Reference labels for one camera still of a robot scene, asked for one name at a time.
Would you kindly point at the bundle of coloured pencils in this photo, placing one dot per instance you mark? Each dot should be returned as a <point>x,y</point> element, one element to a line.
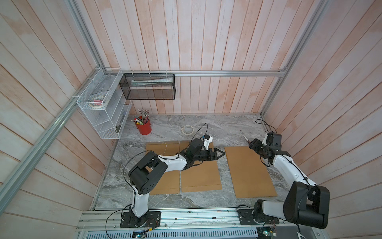
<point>144,115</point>

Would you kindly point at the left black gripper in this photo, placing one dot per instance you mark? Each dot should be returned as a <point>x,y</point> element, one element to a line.
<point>215,157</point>

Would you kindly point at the red metal pencil bucket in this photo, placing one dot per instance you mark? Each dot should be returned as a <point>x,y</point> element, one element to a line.
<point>143,125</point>

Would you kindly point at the horizontal aluminium wall rail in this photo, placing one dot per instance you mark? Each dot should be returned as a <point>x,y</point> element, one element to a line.
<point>210,73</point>

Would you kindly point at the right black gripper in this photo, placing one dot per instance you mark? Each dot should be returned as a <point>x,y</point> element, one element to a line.
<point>255,144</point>

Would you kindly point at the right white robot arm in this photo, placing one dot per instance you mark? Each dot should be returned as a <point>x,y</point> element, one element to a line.
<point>306,202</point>

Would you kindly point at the black mesh wall basket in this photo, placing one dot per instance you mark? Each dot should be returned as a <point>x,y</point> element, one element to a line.
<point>148,86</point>

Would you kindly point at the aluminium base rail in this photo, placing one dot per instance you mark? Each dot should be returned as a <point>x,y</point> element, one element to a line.
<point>169,219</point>

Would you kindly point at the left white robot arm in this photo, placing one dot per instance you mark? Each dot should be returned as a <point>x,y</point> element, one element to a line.
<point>146,174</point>

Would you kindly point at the brown kraft file bag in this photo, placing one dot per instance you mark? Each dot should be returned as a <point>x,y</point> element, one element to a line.
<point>170,182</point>

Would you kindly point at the tape roll on shelf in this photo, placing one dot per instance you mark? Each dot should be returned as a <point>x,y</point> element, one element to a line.
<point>98,102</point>

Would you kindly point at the masking tape roll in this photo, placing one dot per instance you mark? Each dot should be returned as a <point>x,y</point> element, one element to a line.
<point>187,130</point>

